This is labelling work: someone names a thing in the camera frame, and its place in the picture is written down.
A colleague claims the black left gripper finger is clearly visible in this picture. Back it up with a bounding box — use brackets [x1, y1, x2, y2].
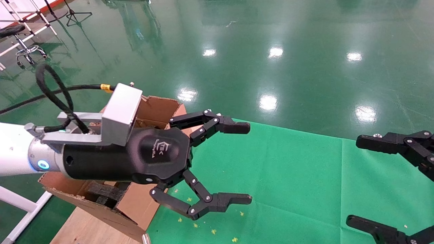
[150, 169, 253, 221]
[169, 109, 251, 147]

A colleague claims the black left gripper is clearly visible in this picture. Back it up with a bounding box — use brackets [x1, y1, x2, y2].
[63, 127, 193, 186]

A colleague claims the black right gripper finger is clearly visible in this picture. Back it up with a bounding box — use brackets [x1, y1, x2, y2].
[355, 131, 434, 182]
[345, 216, 434, 244]

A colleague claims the large open cardboard carton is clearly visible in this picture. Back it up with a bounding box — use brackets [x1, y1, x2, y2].
[38, 96, 189, 242]

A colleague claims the black foam insert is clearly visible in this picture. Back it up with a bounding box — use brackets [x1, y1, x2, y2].
[84, 181, 125, 208]

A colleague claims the green table cloth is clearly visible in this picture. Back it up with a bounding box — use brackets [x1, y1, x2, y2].
[146, 117, 434, 244]

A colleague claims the black tripod stand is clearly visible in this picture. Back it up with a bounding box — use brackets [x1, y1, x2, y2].
[63, 0, 93, 27]

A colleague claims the black round-base stand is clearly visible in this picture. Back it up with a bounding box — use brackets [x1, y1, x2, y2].
[43, 0, 69, 23]

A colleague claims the black stool chrome base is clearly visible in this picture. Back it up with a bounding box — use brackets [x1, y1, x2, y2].
[0, 24, 48, 70]

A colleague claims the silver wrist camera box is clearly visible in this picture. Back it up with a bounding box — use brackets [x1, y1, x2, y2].
[41, 82, 143, 147]

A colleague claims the black camera cable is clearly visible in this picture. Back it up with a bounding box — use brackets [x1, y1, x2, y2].
[0, 63, 116, 135]

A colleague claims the white table frame leg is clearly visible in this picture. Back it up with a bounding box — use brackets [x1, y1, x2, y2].
[0, 186, 54, 244]

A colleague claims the white metal rack frame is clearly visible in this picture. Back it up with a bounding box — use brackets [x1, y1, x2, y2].
[0, 0, 58, 71]

